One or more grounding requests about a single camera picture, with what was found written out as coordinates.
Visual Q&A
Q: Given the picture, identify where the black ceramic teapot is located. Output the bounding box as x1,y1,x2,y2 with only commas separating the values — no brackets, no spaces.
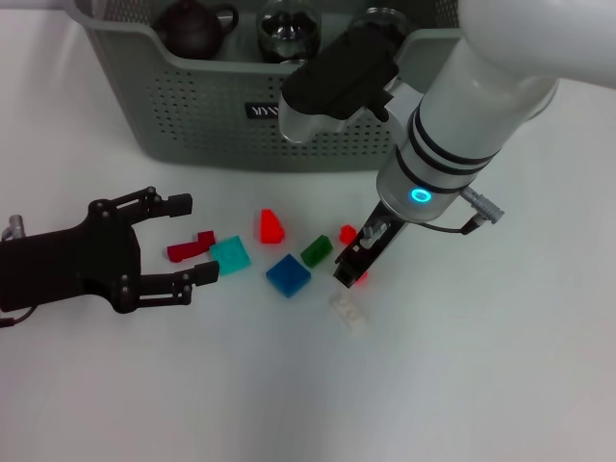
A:
152,0,241,62

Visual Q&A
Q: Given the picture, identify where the grey-green perforated storage bin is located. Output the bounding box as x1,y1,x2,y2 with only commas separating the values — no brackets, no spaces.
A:
62,0,482,173

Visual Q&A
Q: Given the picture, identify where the white plate brick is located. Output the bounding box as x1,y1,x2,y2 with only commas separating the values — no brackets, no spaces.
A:
326,293,371,334

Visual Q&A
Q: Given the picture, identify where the green rectangular brick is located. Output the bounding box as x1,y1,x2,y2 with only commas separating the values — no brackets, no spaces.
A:
299,234,334,268

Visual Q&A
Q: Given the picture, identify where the tall red wedge brick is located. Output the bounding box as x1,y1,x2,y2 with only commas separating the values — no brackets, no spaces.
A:
252,208,286,245

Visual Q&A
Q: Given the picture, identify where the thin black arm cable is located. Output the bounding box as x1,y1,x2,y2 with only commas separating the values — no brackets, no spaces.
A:
0,304,39,329
423,211,490,236

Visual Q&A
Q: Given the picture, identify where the teal square plate brick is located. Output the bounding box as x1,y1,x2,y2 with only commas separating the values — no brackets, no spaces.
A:
208,234,252,276

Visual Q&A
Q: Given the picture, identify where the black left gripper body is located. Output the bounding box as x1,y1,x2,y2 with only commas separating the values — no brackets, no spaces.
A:
0,198,144,316

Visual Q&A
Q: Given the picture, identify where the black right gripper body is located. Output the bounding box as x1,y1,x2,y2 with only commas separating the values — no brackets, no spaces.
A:
334,198,411,279

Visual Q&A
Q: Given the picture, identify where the dark red long brick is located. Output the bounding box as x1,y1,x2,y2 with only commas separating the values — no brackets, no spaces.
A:
166,230,216,264

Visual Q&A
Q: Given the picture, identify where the blue square plate brick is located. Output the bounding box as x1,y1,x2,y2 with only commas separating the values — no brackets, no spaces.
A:
265,253,313,298

